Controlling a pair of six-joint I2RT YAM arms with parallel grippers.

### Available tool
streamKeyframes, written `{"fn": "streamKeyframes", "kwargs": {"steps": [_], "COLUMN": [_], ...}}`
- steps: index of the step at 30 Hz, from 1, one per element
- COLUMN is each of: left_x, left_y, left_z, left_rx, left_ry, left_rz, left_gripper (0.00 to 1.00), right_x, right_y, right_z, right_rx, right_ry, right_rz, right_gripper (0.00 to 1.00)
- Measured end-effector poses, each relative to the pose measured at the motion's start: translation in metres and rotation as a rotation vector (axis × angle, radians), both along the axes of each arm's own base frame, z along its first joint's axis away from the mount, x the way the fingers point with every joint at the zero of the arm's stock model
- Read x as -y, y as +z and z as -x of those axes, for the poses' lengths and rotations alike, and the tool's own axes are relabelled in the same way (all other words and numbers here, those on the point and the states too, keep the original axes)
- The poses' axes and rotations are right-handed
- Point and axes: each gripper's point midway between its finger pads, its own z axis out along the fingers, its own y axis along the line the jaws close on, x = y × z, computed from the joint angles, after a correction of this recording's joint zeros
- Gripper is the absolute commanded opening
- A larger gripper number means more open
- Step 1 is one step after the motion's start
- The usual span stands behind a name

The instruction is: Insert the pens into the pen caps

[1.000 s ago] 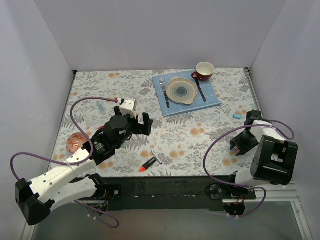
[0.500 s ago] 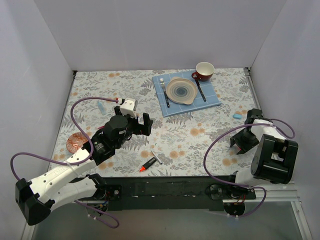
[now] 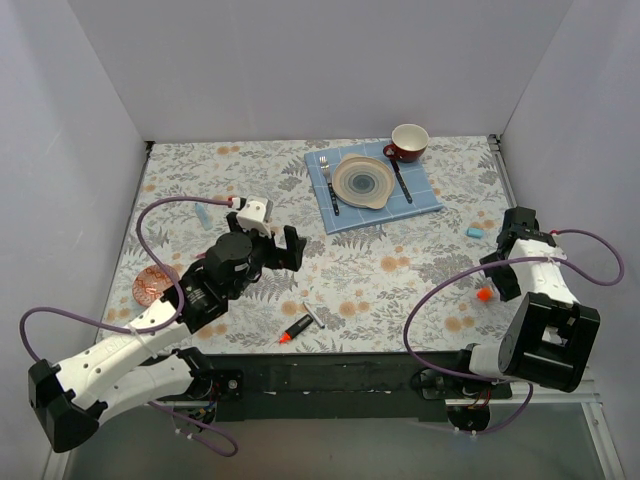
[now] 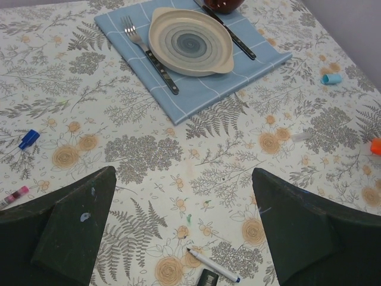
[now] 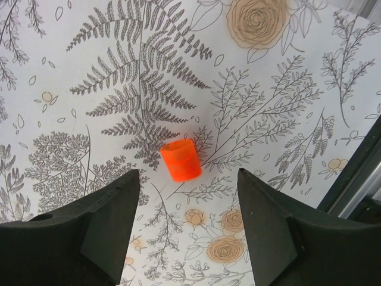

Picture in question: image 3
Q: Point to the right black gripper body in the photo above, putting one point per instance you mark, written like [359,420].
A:
[507,239]

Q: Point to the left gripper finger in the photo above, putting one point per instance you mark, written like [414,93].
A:
[291,258]
[233,224]

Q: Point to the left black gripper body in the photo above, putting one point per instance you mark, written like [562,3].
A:
[273,248]

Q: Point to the black orange highlighter pen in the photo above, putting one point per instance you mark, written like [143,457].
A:
[295,329]

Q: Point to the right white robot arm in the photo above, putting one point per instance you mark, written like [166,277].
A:
[552,334]

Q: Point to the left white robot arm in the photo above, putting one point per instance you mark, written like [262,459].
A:
[75,396]

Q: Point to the light blue pen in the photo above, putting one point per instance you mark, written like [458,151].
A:
[203,217]

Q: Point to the light blue pen cap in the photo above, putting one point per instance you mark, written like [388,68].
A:
[475,233]

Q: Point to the white grey pen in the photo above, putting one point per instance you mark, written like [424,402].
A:
[314,315]

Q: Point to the blue checked cloth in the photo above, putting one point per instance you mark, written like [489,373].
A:
[397,208]

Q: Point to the beige blue plate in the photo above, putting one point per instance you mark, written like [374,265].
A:
[363,182]

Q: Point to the red patterned small bowl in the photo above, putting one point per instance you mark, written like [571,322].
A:
[150,284]

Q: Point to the red white cup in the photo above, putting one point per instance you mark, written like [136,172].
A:
[407,143]

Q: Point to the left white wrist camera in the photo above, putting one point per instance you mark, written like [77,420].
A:
[254,213]

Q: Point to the fork with black handle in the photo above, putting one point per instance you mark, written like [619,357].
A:
[325,170]

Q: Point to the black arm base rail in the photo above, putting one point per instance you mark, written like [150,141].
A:
[331,386]

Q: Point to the knife with black handle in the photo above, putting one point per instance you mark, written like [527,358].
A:
[401,180]

